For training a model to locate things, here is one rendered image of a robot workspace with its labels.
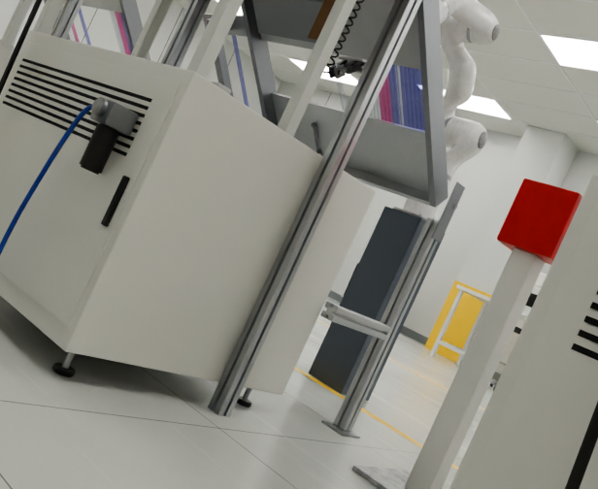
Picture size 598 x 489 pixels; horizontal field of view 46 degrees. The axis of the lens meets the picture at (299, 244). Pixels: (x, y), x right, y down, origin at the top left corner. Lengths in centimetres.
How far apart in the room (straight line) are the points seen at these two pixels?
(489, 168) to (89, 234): 865
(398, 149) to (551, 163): 690
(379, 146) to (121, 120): 96
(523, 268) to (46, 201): 105
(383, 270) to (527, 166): 649
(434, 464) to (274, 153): 78
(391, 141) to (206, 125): 83
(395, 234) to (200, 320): 128
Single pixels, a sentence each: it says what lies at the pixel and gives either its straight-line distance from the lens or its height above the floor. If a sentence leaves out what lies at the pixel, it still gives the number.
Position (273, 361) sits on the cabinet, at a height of 14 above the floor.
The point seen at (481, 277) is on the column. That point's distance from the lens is 875.
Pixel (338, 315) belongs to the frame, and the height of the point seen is 30.
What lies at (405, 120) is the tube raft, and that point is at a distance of 202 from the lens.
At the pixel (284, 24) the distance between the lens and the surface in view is 216.
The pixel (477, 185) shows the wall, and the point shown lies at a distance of 977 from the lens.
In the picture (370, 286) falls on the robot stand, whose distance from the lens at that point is 263.
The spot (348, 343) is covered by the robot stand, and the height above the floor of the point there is 17.
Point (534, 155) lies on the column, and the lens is 903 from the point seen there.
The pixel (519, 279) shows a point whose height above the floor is 55.
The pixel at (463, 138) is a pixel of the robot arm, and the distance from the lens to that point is 269.
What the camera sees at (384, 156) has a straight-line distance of 212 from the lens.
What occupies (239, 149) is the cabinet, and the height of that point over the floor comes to 54.
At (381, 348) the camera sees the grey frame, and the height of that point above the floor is 26.
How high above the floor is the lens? 40
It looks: 1 degrees up
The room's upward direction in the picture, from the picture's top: 25 degrees clockwise
